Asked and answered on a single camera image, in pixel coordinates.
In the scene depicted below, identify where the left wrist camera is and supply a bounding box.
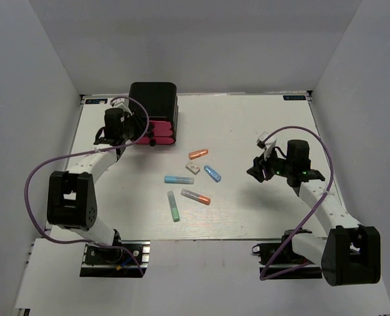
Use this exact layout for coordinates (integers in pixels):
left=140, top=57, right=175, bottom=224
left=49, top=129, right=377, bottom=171
left=110, top=97, right=132, bottom=113

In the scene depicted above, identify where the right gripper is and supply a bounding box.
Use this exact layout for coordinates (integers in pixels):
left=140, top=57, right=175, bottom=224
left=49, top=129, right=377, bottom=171
left=247, top=145, right=293, bottom=182

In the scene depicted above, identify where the right blue table label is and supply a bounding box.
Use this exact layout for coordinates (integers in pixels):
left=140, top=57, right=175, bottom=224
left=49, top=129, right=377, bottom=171
left=283, top=95, right=307, bottom=101

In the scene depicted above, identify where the black drawer cabinet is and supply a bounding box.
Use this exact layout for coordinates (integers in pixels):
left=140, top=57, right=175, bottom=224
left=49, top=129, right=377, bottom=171
left=129, top=82, right=178, bottom=139

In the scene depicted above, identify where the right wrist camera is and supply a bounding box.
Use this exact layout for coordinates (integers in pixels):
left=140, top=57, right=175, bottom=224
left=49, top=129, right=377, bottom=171
left=256, top=132, right=276, bottom=151

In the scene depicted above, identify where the blue highlighter pen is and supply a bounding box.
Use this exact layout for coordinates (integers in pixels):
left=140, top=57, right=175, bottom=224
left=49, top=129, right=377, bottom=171
left=164, top=175, right=195, bottom=184

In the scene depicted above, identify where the pink lower drawer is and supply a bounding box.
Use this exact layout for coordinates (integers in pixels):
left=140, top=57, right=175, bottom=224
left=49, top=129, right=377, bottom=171
left=136, top=130, right=176, bottom=145

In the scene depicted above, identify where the pink drawer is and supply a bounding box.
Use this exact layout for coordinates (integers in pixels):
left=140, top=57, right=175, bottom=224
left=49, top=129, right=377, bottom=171
left=150, top=120, right=172, bottom=130
left=136, top=130, right=176, bottom=145

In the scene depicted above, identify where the green highlighter pen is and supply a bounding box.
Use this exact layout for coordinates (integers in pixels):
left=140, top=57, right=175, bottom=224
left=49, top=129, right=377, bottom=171
left=167, top=191, right=180, bottom=223

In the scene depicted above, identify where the left blue table label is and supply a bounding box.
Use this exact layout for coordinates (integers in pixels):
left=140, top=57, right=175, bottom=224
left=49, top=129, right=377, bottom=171
left=85, top=98, right=108, bottom=105

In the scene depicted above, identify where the orange capped clear highlighter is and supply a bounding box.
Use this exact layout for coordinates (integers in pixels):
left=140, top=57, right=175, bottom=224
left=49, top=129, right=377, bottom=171
left=181, top=189, right=210, bottom=205

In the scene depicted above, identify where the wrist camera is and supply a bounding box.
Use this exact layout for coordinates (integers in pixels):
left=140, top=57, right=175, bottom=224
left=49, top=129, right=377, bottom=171
left=110, top=97, right=132, bottom=113
left=256, top=132, right=276, bottom=151

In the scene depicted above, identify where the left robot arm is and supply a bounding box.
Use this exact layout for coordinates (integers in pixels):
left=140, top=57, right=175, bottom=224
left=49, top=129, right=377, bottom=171
left=47, top=107, right=149, bottom=263

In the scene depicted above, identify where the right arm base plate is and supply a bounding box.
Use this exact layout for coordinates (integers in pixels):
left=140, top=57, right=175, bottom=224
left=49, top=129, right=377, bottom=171
left=251, top=240, right=322, bottom=280

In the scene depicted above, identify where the pink top drawer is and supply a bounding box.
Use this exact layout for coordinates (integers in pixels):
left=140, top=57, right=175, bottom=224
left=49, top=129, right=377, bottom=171
left=150, top=120, right=172, bottom=130

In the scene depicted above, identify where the blue table label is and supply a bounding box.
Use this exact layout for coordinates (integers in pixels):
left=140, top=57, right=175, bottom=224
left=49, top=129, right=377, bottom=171
left=85, top=98, right=108, bottom=105
left=283, top=95, right=307, bottom=101

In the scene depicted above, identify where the blue pen refill case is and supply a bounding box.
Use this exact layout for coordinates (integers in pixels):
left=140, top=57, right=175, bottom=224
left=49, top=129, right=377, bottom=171
left=204, top=165, right=222, bottom=182

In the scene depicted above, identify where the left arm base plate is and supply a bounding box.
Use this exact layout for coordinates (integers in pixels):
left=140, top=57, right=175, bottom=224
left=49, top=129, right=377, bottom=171
left=80, top=241, right=151, bottom=278

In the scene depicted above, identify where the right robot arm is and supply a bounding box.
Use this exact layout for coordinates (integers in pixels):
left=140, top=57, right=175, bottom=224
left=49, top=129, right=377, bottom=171
left=247, top=138, right=381, bottom=286

